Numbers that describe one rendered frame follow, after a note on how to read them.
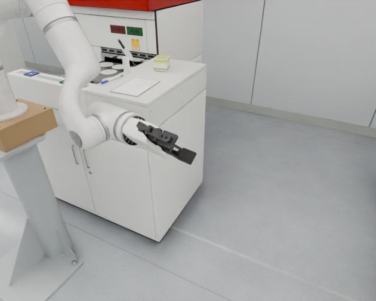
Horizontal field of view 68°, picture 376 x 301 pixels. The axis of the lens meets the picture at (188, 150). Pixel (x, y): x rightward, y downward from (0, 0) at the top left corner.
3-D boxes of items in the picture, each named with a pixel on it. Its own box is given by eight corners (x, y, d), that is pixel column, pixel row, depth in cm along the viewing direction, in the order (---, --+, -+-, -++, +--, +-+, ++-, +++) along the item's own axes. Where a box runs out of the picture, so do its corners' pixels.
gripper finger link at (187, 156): (174, 159, 71) (195, 168, 67) (168, 154, 68) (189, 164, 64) (180, 149, 71) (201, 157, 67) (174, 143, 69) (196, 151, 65)
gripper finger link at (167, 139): (149, 140, 61) (172, 150, 57) (141, 134, 59) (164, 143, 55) (156, 128, 62) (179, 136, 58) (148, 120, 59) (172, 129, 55)
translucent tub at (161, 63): (157, 67, 157) (157, 54, 153) (170, 67, 156) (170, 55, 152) (153, 71, 151) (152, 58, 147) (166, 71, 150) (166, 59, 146)
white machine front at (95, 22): (69, 61, 216) (55, 3, 193) (160, 77, 185) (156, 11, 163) (66, 63, 213) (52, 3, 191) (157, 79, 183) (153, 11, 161)
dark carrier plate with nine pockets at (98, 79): (105, 61, 190) (105, 60, 190) (147, 68, 177) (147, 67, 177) (66, 76, 165) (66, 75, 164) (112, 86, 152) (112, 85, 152)
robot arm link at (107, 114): (107, 120, 66) (136, 106, 72) (77, 107, 74) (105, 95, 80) (114, 149, 71) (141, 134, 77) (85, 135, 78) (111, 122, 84)
